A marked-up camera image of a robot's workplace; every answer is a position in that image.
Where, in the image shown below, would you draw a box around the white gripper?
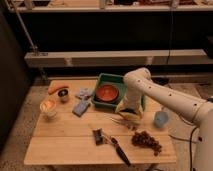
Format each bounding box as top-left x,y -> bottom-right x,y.
115,93 -> 143,117

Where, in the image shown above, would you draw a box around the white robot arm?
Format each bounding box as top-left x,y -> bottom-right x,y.
115,68 -> 213,171

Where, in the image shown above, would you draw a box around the green plastic tray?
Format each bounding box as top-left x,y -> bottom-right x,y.
91,72 -> 147,114

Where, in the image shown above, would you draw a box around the red bowl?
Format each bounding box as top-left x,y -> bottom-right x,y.
95,84 -> 119,102

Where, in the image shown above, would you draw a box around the metal fork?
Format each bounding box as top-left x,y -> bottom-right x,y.
110,118 -> 137,130

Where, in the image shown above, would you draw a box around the blue plastic cup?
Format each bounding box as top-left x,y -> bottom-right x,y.
154,111 -> 169,128

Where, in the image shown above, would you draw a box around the bunch of dark grapes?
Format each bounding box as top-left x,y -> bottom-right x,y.
131,131 -> 162,156

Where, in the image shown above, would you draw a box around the grey crumpled cloth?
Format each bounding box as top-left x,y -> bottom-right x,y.
76,88 -> 93,99

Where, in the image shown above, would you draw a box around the blue sponge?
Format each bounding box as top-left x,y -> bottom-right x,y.
73,100 -> 90,117

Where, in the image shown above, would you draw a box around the grey metal shelf beam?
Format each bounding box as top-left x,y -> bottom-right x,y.
25,49 -> 213,68

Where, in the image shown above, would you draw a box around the small dark-topped cup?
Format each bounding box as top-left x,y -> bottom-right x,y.
58,89 -> 69,103

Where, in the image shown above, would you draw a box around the orange carrot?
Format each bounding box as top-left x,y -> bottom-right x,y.
47,84 -> 69,95

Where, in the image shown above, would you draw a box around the diagonal metal pole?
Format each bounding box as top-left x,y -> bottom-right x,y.
8,0 -> 48,56

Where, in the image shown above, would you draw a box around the black handled knife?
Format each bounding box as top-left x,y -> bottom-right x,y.
107,136 -> 131,167

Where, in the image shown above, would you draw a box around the black cable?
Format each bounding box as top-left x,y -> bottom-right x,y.
165,6 -> 176,66

